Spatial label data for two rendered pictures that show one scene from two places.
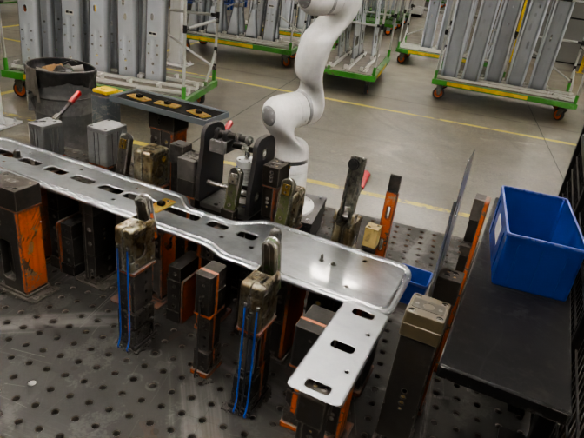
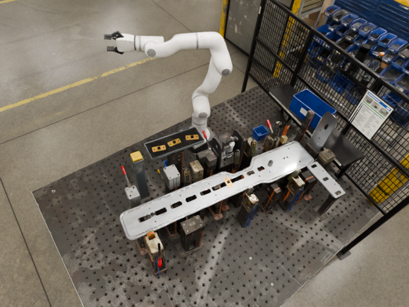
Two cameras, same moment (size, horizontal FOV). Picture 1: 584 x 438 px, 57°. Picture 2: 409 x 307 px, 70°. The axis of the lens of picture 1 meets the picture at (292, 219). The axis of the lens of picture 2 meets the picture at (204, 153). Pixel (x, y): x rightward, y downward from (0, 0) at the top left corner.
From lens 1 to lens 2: 1.82 m
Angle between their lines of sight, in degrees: 48
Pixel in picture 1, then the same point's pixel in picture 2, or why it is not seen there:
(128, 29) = not seen: outside the picture
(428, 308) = (328, 154)
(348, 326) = (318, 172)
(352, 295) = (305, 162)
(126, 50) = not seen: outside the picture
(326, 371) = (333, 187)
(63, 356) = (239, 245)
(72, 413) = (269, 251)
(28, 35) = not seen: outside the picture
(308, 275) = (291, 166)
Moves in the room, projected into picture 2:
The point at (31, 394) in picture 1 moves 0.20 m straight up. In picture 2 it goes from (256, 259) to (263, 248)
